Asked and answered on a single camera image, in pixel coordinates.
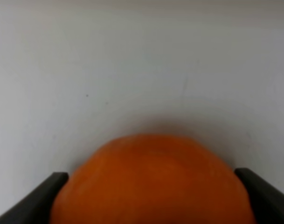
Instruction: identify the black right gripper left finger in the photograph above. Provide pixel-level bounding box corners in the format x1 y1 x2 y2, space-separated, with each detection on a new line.
0 172 69 224

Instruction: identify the orange tangerine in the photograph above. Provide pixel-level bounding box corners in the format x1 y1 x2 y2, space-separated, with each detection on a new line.
50 134 256 224

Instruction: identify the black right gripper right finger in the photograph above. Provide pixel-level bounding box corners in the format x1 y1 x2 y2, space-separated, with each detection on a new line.
235 168 284 224

